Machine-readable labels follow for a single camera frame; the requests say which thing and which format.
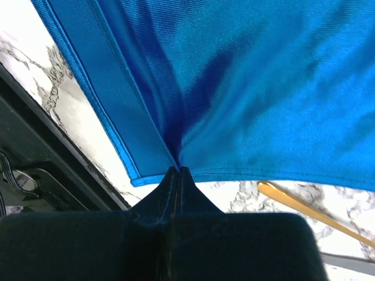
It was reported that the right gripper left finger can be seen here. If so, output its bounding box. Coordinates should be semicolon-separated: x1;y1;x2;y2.
1;167;178;280

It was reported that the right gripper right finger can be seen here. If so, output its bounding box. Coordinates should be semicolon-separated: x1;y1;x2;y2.
165;167;326;280

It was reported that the blue satin napkin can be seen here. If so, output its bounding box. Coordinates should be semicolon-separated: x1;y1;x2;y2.
33;0;374;191

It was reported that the gold spoon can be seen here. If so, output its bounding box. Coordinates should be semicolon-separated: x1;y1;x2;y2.
257;181;374;248

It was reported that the silver utensil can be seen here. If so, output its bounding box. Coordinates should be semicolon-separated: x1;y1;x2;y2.
320;252;374;275

